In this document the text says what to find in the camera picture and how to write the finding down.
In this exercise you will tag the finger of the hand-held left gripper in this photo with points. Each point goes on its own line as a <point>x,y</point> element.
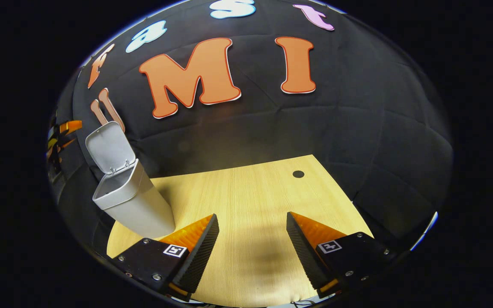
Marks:
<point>60,147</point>
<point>71,126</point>

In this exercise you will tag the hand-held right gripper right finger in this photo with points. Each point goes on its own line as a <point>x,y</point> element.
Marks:
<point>304,252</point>

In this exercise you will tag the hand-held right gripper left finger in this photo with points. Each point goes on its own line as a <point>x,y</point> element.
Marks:
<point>199,256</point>

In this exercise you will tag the white desktop garbage bin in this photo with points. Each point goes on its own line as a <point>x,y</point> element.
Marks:
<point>135,205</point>

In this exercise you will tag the wooden desktop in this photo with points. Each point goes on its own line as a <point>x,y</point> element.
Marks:
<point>255,192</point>

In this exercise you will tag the round black desk grommet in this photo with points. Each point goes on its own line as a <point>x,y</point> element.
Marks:
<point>298,174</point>

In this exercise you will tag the black backdrop cloth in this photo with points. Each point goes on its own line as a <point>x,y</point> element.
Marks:
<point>336,128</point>

